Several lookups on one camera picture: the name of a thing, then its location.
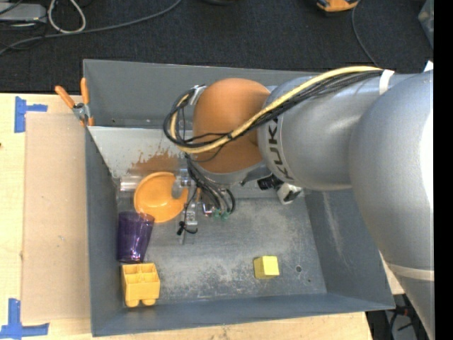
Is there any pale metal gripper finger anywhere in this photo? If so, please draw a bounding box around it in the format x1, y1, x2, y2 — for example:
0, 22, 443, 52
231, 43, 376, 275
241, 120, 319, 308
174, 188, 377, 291
173, 169, 190, 198
180, 208, 199, 246

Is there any orange plastic plate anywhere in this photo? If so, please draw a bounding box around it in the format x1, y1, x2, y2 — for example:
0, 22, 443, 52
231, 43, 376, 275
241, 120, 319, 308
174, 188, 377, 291
133, 171, 190, 224

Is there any grey metal bin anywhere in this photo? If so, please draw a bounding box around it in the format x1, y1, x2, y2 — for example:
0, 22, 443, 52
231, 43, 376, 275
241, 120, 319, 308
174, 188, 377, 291
82, 59, 396, 338

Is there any purple plastic cup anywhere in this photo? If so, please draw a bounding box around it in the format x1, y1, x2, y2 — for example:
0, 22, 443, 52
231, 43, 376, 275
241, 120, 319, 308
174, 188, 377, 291
116, 210, 156, 265

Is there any large yellow toy brick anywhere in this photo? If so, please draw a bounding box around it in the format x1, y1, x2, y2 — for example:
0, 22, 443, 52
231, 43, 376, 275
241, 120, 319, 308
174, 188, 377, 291
120, 261, 161, 309

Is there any small yellow cube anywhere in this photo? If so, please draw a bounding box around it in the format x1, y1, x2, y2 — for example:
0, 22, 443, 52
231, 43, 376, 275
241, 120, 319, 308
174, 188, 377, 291
252, 255, 281, 281

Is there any brown cardboard board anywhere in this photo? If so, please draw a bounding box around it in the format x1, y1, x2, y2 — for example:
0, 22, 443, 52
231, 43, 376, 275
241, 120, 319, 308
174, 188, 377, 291
20, 111, 93, 327

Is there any black cylinder on white bracket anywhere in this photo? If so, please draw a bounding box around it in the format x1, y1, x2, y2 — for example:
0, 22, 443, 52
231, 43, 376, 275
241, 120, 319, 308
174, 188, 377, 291
257, 173, 304, 205

